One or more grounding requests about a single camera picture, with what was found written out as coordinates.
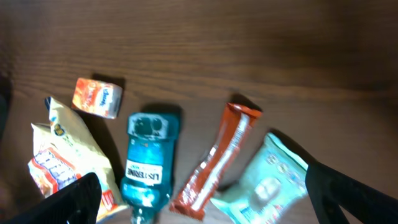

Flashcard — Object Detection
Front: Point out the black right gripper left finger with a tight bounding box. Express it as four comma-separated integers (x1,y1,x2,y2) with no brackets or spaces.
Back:
6,172,101,224

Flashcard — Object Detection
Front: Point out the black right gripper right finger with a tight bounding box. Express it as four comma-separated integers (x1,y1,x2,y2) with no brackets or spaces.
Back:
305,162,397,224

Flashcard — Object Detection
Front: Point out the yellow snack bag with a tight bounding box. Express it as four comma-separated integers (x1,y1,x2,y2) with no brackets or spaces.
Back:
28,96,129,223

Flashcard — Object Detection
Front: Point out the green white packet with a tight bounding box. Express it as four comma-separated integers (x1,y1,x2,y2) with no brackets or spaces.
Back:
211,133,308,224

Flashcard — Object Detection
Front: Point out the teal mouthwash bottle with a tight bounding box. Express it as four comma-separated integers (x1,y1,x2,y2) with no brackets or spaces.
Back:
120,112,180,224

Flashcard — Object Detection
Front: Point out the orange small box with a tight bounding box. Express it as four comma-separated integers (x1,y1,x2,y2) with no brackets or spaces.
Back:
72,78,123,119

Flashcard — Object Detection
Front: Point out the red candy bar wrapper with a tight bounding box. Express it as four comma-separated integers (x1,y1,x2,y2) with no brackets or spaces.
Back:
169,103,262,221

